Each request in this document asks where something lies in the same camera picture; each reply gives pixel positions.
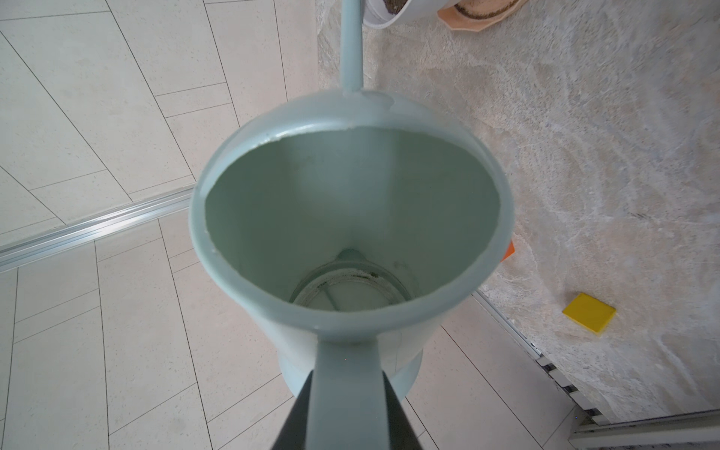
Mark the white round plant pot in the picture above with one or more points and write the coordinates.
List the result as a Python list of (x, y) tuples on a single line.
[(380, 14)]

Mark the orange plastic block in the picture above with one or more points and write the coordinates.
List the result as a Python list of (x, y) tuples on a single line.
[(510, 250)]

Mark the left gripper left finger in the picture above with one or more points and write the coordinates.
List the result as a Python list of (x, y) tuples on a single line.
[(293, 433)]

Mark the yellow plastic block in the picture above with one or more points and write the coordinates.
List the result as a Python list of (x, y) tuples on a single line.
[(590, 313)]

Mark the peach pot saucer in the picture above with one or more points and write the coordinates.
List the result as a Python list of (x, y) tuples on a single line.
[(478, 15)]

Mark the light blue watering can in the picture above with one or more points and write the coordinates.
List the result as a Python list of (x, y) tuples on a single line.
[(348, 223)]

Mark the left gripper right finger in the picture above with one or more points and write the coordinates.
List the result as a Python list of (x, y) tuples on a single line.
[(401, 433)]

